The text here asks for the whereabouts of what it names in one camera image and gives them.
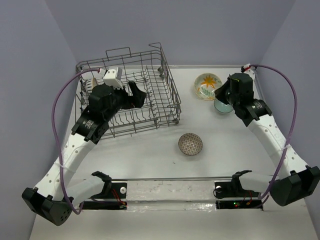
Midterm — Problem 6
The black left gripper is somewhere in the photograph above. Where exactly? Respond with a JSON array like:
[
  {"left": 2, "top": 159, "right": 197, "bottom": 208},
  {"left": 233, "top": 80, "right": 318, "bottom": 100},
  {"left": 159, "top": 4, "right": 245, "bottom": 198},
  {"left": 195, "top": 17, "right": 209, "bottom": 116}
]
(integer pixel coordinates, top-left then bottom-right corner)
[{"left": 104, "top": 82, "right": 147, "bottom": 121}]

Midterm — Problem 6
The orange flower bowl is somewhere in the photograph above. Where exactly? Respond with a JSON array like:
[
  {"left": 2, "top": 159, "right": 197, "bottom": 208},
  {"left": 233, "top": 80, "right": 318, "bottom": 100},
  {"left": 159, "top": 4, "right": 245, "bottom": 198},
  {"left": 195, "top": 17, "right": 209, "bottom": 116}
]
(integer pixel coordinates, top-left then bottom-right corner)
[{"left": 194, "top": 73, "right": 223, "bottom": 101}]

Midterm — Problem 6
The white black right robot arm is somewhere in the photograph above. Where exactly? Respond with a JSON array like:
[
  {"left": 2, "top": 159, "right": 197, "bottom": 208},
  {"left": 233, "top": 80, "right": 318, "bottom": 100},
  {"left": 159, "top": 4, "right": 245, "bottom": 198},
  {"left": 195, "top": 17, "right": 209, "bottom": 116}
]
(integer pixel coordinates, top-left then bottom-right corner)
[{"left": 215, "top": 73, "right": 320, "bottom": 207}]

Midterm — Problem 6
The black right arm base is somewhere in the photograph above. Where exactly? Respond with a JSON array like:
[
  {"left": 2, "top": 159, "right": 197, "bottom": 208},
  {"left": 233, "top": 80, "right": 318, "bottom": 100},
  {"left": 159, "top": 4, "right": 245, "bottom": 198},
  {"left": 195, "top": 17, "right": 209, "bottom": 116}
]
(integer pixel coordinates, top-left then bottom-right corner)
[{"left": 212, "top": 181, "right": 263, "bottom": 210}]

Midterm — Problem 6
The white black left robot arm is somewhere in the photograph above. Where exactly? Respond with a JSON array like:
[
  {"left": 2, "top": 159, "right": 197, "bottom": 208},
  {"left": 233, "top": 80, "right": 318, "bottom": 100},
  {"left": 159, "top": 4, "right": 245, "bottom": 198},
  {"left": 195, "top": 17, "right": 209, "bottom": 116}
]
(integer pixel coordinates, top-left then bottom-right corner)
[{"left": 21, "top": 81, "right": 147, "bottom": 226}]

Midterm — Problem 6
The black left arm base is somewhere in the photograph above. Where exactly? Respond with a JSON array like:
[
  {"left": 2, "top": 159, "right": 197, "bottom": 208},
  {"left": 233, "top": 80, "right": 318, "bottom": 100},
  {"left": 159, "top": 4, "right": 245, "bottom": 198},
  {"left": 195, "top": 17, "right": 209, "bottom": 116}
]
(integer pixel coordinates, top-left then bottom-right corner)
[{"left": 82, "top": 182, "right": 128, "bottom": 211}]

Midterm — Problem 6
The plain teal bowl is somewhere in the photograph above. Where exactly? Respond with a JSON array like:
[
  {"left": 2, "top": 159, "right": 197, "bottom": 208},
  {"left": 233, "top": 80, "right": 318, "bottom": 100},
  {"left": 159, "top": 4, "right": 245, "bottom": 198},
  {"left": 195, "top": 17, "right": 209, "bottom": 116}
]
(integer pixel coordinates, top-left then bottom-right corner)
[{"left": 213, "top": 99, "right": 234, "bottom": 115}]

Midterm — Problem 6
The brown patterned bowl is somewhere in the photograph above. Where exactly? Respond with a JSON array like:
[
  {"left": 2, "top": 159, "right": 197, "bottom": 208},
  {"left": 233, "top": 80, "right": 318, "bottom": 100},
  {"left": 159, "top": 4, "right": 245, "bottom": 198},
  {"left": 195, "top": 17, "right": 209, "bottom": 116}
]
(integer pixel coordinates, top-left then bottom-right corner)
[{"left": 178, "top": 133, "right": 203, "bottom": 156}]

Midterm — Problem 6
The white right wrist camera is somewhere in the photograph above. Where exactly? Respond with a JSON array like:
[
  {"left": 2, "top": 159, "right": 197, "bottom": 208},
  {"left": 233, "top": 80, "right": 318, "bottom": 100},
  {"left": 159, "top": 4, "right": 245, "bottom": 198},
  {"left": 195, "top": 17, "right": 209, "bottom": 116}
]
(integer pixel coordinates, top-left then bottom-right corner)
[{"left": 240, "top": 63, "right": 256, "bottom": 81}]

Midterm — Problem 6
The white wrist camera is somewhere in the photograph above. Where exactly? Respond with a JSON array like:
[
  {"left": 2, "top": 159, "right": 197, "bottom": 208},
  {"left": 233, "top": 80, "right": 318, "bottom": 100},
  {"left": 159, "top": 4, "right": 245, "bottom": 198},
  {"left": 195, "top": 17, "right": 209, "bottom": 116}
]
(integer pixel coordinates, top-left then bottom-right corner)
[
  {"left": 103, "top": 67, "right": 123, "bottom": 90},
  {"left": 240, "top": 63, "right": 256, "bottom": 81}
]

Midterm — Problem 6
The grey wire dish rack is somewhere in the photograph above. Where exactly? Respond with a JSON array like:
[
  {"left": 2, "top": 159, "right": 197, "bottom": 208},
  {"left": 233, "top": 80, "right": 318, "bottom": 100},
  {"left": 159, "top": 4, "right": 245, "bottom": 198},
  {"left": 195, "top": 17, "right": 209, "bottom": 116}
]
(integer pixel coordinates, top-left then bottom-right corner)
[{"left": 75, "top": 42, "right": 182, "bottom": 139}]

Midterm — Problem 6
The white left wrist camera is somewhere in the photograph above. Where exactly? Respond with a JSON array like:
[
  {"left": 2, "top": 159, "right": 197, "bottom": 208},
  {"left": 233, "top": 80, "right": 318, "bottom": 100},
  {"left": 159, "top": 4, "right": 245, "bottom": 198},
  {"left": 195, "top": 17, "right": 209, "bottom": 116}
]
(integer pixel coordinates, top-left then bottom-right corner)
[{"left": 103, "top": 67, "right": 123, "bottom": 90}]

